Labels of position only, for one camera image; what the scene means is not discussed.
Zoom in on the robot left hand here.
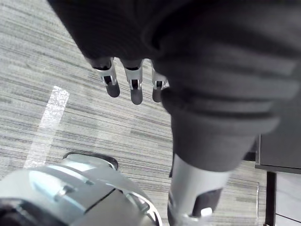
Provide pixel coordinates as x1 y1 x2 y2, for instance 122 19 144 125
47 0 301 226

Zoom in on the black metal cabinet leg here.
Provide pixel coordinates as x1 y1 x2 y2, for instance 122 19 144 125
264 171 277 226

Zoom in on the clear tape strip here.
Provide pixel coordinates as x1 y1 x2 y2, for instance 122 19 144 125
23 85 71 169

